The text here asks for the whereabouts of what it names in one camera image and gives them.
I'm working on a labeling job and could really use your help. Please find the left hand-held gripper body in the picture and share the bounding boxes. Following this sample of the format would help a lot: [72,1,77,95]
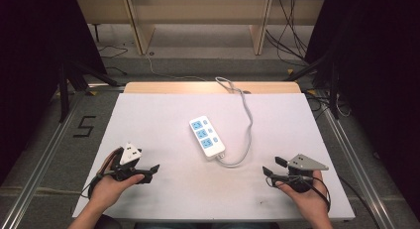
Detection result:
[111,142,151,183]

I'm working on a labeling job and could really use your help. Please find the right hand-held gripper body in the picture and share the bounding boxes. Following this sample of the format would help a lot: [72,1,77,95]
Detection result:
[276,153,330,193]

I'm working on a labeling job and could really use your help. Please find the person's right hand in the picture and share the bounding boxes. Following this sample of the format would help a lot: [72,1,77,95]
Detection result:
[274,170,332,221]

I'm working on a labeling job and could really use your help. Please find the person's left hand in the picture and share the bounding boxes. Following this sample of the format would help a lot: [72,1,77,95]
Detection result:
[88,152,146,208]

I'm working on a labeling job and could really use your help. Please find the white table cover board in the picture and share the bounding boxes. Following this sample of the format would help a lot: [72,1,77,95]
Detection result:
[71,92,357,222]

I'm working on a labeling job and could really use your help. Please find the white power strip blue sockets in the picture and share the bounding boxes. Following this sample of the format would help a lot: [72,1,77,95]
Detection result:
[188,115,227,162]

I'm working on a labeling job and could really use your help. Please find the wooden table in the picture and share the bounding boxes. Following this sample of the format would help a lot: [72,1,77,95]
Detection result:
[123,81,302,94]

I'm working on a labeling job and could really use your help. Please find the black metal stand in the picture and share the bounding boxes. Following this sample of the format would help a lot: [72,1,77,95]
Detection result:
[282,52,342,121]
[56,55,121,124]

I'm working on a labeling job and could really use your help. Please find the black curtain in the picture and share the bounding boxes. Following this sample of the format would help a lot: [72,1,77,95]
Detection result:
[0,0,108,187]
[303,0,420,220]

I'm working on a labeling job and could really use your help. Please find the light wooden desk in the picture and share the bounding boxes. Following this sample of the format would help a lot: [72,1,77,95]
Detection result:
[76,0,326,57]

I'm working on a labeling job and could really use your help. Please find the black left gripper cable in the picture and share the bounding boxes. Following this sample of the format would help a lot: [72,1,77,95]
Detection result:
[79,147,124,200]

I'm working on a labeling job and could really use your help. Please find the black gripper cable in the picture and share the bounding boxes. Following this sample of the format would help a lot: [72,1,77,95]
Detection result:
[79,147,124,200]
[266,174,381,229]

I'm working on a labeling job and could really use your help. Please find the grey power strip cable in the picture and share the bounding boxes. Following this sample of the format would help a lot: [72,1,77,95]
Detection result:
[215,76,255,169]

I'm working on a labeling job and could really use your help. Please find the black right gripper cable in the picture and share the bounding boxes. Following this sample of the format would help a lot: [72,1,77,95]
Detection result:
[266,174,381,229]

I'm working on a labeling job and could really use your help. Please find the aluminium floor rail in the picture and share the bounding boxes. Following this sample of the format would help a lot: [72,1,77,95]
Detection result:
[320,104,399,229]
[0,89,85,229]

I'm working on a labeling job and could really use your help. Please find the white floor cable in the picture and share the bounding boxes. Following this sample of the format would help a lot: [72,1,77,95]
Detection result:
[144,53,208,82]

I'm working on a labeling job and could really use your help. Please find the thin black floor cable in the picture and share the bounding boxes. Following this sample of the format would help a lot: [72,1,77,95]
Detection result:
[96,45,129,76]

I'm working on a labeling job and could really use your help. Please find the bundle of black floor cables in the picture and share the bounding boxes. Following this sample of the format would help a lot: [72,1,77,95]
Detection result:
[264,0,311,68]

